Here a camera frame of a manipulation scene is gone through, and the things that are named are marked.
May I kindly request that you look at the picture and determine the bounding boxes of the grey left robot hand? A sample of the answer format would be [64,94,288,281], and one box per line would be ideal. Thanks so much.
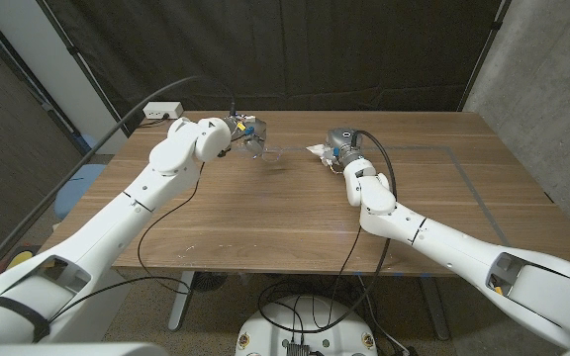
[223,114,269,160]

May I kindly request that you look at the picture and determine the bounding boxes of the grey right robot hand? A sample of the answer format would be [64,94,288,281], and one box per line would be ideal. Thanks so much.
[322,127,365,172]

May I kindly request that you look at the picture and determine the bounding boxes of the white tissue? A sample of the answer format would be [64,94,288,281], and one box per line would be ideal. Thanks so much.
[305,142,338,167]

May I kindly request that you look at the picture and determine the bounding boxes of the clear plastic safety glasses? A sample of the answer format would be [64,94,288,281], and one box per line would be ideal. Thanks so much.
[237,135,291,163]

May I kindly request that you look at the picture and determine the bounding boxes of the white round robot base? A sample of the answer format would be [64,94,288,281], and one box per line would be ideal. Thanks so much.
[235,295,379,356]

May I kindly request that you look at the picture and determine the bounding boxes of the black backdrop curtain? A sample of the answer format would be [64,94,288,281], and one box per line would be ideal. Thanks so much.
[37,0,509,134]

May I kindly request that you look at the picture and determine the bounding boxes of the white power outlet box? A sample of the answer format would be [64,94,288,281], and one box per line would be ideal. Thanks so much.
[142,101,185,121]

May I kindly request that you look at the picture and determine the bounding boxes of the black round fan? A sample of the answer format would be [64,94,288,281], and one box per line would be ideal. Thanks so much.
[193,271,228,294]

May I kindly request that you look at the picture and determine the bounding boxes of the black backdrop stand pole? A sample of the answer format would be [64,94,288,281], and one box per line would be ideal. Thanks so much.
[456,0,513,113]
[36,0,132,138]

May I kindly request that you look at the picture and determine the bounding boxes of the white table leg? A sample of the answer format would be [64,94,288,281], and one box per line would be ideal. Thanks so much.
[168,270,196,331]

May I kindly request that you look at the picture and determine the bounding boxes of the light blue round stool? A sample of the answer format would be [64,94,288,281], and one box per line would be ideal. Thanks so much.
[54,163,107,222]

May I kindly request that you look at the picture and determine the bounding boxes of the grey table leg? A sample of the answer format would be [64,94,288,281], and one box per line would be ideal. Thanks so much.
[418,276,452,341]

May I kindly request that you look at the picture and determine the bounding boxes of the yellow and black floor object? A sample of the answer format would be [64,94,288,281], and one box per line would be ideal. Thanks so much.
[1,248,37,272]

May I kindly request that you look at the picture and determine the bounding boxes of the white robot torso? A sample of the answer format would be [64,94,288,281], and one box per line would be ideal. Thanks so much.
[0,342,168,356]

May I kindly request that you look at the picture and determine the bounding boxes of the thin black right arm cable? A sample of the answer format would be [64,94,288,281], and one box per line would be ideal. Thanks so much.
[329,225,363,303]

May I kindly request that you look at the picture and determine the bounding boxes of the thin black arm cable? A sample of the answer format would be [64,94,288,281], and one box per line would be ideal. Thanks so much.
[329,225,363,303]
[47,165,206,325]

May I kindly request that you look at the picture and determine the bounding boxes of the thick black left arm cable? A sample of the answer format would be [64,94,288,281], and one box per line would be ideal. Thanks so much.
[0,74,238,293]

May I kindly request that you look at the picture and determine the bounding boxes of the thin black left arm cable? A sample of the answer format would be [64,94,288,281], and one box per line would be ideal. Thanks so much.
[47,165,206,325]

